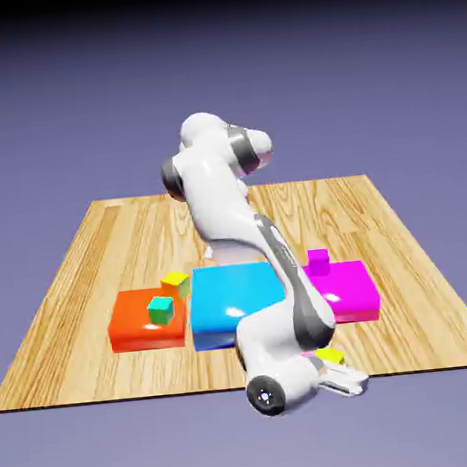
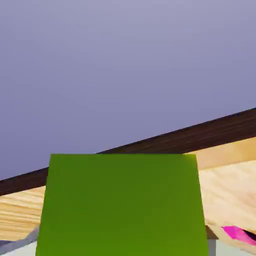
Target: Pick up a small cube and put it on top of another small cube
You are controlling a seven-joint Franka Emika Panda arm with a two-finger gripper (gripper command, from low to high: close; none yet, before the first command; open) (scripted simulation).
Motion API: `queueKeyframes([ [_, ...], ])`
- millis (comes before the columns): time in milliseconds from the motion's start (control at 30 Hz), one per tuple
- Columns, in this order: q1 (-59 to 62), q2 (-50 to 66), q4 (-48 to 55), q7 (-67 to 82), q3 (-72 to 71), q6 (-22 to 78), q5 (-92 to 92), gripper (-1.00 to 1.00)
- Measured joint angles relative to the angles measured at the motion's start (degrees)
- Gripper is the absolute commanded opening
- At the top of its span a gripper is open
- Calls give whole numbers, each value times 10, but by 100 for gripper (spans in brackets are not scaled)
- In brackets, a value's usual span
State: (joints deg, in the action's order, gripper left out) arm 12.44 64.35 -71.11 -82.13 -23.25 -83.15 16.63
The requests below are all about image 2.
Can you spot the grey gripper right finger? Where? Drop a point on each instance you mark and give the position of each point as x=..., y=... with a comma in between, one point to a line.
x=220, y=249

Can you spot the small green cube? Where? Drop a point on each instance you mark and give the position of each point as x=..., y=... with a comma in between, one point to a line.
x=122, y=206

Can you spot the small magenta cube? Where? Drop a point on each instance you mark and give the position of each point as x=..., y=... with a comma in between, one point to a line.
x=237, y=234

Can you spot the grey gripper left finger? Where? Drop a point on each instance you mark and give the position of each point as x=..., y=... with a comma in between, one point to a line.
x=22, y=249

